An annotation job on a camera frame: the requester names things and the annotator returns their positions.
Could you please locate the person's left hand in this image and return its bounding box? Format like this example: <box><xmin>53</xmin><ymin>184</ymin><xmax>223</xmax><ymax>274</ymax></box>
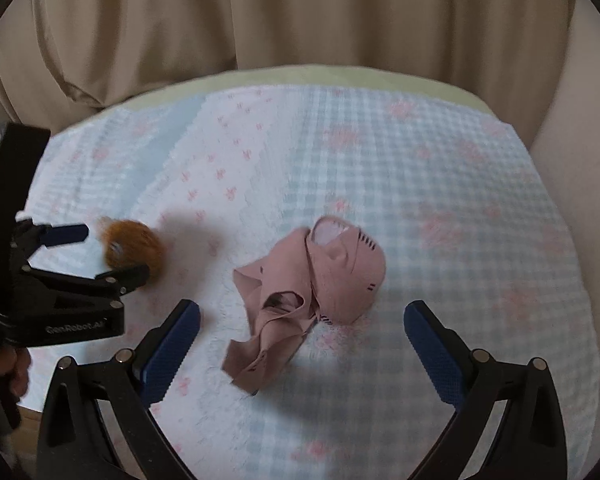
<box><xmin>0</xmin><ymin>346</ymin><xmax>31</xmax><ymax>405</ymax></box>

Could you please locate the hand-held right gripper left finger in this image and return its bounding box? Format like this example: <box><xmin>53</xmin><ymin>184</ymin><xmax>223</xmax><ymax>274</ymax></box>
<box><xmin>37</xmin><ymin>299</ymin><xmax>201</xmax><ymax>480</ymax></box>

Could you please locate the beige curtain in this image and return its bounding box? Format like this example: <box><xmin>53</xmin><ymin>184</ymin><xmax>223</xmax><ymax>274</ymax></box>
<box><xmin>0</xmin><ymin>0</ymin><xmax>578</xmax><ymax>131</ymax></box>

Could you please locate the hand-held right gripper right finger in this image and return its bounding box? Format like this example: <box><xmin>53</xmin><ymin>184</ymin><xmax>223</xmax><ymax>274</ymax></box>
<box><xmin>404</xmin><ymin>300</ymin><xmax>568</xmax><ymax>480</ymax></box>

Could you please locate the pink cloth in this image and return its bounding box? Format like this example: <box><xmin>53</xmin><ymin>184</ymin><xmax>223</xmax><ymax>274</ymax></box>
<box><xmin>222</xmin><ymin>215</ymin><xmax>387</xmax><ymax>393</ymax></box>

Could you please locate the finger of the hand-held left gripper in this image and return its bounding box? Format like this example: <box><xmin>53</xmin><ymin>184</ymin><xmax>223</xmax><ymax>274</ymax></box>
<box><xmin>14</xmin><ymin>223</ymin><xmax>89</xmax><ymax>262</ymax></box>
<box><xmin>18</xmin><ymin>264</ymin><xmax>151</xmax><ymax>307</ymax></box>

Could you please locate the brown furry plush toy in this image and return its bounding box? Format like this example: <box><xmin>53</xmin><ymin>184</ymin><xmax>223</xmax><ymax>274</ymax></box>
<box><xmin>98</xmin><ymin>217</ymin><xmax>167</xmax><ymax>286</ymax></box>

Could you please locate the blue checkered floral blanket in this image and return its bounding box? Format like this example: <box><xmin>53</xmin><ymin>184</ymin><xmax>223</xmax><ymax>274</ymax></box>
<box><xmin>22</xmin><ymin>85</ymin><xmax>600</xmax><ymax>480</ymax></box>

